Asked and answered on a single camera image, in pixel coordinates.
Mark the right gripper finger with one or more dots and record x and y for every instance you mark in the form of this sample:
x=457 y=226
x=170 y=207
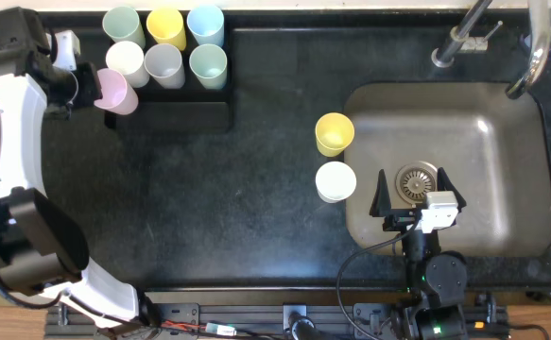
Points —
x=449 y=185
x=382 y=200

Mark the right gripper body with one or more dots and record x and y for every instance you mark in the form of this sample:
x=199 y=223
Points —
x=398 y=221

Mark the white cup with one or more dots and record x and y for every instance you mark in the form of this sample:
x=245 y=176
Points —
x=125 y=59
x=335 y=180

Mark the yellow cup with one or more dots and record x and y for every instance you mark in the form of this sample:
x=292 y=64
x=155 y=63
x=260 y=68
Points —
x=165 y=23
x=334 y=132

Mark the pink cup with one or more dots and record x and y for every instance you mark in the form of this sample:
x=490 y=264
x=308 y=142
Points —
x=119 y=94

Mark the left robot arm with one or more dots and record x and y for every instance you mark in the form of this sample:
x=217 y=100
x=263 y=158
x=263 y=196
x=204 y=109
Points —
x=15 y=132

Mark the steel sink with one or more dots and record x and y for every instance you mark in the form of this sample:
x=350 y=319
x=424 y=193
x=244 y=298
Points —
x=492 y=156

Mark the steel tap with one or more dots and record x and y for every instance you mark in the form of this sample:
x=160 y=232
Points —
x=459 y=33

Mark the black tray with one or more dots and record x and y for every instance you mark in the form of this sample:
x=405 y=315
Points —
x=185 y=115

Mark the green cup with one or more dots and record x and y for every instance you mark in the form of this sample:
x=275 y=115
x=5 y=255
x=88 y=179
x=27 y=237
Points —
x=121 y=23
x=207 y=63

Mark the blue cup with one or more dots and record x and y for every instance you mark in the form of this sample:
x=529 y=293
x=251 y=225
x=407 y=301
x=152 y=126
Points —
x=205 y=22

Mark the grey cup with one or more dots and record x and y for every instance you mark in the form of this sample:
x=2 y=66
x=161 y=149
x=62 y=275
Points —
x=163 y=61

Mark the mounting rail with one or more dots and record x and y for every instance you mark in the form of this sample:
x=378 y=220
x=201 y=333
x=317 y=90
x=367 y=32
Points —
x=256 y=316

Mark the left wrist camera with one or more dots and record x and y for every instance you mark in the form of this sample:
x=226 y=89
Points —
x=66 y=49

